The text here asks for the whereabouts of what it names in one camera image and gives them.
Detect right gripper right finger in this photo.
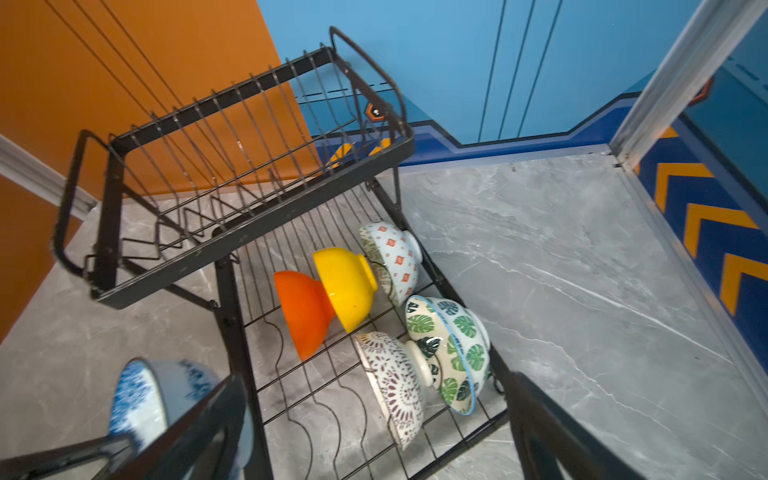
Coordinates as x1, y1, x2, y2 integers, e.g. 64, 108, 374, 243
505, 372, 642, 479

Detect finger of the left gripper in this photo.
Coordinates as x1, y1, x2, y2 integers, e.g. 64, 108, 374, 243
1, 434, 136, 479

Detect green geometric pattern bowl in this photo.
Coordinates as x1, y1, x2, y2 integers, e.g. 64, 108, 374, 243
359, 221, 423, 306

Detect white lattice pattern bowl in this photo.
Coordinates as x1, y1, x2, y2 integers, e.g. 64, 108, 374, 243
352, 331, 433, 450

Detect yellow bowl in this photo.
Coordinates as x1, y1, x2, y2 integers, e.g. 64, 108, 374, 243
313, 247, 378, 333

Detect left aluminium corner post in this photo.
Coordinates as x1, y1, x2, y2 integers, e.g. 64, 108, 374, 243
1, 134, 100, 220

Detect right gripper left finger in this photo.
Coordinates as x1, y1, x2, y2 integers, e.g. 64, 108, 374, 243
107, 371, 250, 480

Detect black wire dish rack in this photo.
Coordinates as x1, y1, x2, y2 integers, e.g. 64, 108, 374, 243
51, 26, 511, 480

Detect right aluminium corner post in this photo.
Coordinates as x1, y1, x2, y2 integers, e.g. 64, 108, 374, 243
609, 0, 767, 170

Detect aluminium corner post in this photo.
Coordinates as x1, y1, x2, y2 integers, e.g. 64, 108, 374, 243
1, 134, 100, 220
609, 0, 767, 170

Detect orange bowl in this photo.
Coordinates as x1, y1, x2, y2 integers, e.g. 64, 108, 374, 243
273, 271, 336, 362

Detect blue floral pattern bowl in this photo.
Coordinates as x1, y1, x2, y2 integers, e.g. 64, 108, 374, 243
107, 357, 256, 480

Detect green leaf pattern bowl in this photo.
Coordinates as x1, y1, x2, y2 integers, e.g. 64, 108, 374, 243
405, 295, 491, 416

